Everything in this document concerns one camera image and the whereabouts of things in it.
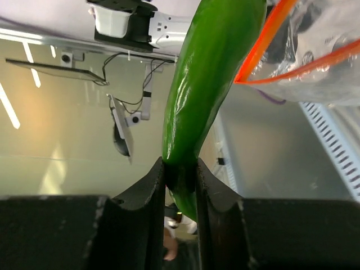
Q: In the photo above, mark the white slotted cable duct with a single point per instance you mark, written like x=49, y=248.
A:
x=343, y=151

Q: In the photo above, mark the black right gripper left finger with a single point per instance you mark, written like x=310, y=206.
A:
x=86, y=231

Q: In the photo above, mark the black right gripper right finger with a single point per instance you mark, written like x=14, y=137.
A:
x=239, y=233

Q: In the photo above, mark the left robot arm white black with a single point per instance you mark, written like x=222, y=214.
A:
x=138, y=26

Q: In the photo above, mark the monitor on arm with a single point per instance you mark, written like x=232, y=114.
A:
x=60, y=71

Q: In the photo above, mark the aluminium mounting rail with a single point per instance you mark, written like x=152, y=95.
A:
x=33, y=35

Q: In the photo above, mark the clear zip bag orange zipper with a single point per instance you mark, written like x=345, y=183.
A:
x=307, y=51

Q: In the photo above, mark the green chili pepper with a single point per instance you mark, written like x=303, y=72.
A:
x=220, y=35

